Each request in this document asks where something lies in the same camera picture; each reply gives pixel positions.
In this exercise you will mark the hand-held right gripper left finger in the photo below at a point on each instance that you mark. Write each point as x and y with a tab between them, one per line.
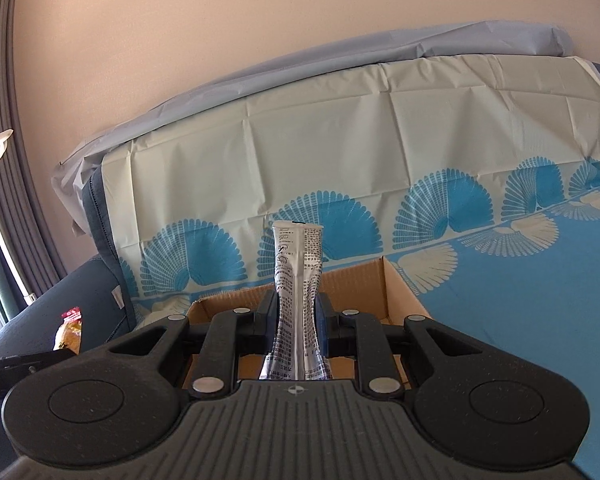
220	350

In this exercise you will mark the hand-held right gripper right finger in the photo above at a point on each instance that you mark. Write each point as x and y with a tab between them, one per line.
375	350

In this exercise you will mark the brown cardboard box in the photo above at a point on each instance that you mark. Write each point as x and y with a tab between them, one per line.
360	285

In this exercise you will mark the yellow red-topped snack packet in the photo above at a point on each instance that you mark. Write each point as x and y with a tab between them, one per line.
69	332

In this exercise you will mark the silver snack packet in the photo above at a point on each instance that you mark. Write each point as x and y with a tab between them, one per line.
295	285

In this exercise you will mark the grey curtain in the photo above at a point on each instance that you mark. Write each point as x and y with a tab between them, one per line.
25	135

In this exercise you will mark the grey-blue sheet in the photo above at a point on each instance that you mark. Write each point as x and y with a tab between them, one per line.
330	55

